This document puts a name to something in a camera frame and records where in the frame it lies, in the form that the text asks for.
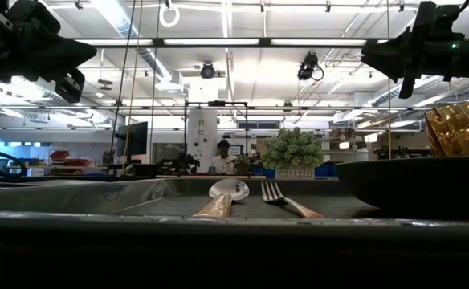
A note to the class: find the black overhead camera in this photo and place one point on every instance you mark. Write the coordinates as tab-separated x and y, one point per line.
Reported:
307	66

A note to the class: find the person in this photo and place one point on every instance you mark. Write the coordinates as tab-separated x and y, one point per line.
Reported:
223	160

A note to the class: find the silver ventilation duct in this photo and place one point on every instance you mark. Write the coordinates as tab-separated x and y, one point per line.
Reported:
146	52

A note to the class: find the black bowl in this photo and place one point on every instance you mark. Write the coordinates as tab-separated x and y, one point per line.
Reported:
419	184

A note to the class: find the small potted plant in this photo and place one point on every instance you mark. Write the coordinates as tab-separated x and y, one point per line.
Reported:
242	162

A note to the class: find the blue bin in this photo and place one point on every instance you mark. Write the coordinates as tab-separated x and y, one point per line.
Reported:
264	172

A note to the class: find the black round ceiling camera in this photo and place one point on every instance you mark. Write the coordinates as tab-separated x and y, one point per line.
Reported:
207	71

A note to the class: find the green artificial potted plant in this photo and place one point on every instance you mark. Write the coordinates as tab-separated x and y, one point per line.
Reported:
292	150

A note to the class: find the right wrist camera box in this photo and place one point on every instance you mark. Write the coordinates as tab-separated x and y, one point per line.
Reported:
437	20

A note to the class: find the black station frame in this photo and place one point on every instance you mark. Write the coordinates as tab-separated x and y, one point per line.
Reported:
216	103

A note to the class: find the distant black robot arms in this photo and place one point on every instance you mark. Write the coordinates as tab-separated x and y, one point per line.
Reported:
178	164

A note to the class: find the black monitor on stand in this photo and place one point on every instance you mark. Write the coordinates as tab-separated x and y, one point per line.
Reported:
135	138

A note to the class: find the white cylindrical column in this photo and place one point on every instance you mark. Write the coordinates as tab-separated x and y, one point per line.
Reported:
202	140

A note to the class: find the black overhead frame beam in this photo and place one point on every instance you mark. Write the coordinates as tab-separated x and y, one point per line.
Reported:
218	41

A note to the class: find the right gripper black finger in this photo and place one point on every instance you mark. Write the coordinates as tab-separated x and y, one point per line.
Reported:
387	56

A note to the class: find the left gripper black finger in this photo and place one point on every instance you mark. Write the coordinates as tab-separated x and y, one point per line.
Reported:
78	54

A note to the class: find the red bins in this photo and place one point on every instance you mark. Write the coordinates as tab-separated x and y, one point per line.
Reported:
72	159

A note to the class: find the amber glass cup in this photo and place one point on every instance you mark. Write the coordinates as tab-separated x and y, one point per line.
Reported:
459	128

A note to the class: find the silver metal tray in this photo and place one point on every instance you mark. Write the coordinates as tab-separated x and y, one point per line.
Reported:
78	196

